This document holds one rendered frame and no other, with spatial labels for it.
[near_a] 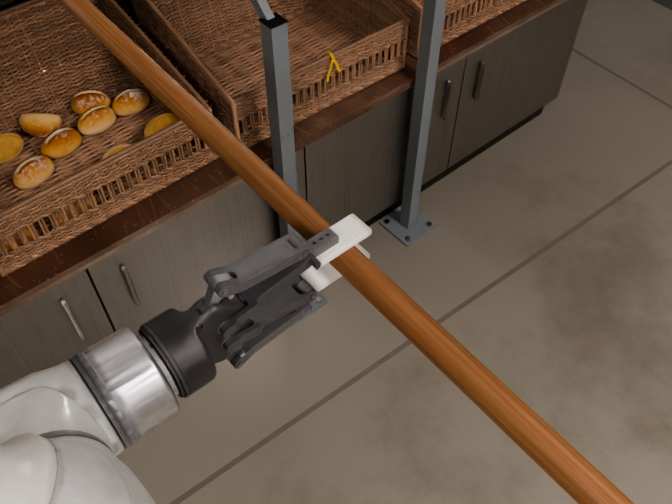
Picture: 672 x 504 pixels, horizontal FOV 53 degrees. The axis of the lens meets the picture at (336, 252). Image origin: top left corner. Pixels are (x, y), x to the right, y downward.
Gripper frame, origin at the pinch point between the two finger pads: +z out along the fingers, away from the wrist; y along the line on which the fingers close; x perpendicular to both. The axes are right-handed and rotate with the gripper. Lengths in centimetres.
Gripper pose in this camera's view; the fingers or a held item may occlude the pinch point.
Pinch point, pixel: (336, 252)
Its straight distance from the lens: 67.3
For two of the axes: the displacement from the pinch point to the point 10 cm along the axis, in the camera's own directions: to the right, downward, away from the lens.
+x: 6.4, 5.9, -4.9
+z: 7.7, -4.9, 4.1
